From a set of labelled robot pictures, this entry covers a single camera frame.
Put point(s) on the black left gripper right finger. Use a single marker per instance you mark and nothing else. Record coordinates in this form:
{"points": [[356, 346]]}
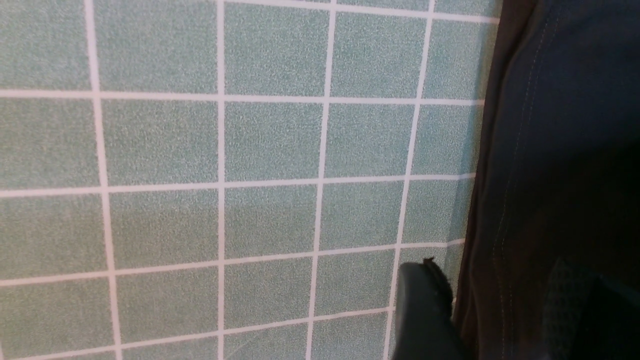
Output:
{"points": [[588, 316]]}

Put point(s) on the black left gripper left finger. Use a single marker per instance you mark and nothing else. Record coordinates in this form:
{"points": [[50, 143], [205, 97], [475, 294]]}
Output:
{"points": [[424, 307]]}

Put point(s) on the dark gray long-sleeved shirt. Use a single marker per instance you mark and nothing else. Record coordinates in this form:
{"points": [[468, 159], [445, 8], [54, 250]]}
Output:
{"points": [[558, 167]]}

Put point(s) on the green checkered tablecloth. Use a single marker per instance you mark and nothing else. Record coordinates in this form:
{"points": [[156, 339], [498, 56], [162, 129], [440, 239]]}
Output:
{"points": [[231, 179]]}

